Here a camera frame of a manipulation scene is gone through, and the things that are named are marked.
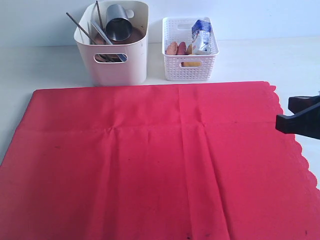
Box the yellow cheese wedge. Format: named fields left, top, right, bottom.
left=186, top=43, right=196, bottom=55

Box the white perforated basket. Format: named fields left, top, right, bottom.
left=162, top=17, right=219, bottom=82

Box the red table cloth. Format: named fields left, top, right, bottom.
left=0, top=81, right=320, bottom=240

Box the blue white milk carton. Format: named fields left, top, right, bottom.
left=191, top=19, right=212, bottom=55

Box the fried chicken nugget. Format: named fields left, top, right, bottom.
left=165, top=41, right=179, bottom=56

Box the steel table knife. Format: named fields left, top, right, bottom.
left=90, top=21, right=127, bottom=62

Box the cream plastic bin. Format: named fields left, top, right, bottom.
left=73, top=0, right=149, bottom=86

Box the dark wooden chopstick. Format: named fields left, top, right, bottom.
left=66, top=12, right=96, bottom=44
left=95, top=0, right=104, bottom=30

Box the yellow lemon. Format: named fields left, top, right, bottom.
left=181, top=53, right=202, bottom=68

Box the brown wooden plate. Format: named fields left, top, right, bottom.
left=93, top=26, right=145, bottom=63

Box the stainless steel cup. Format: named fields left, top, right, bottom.
left=104, top=4, right=133, bottom=41

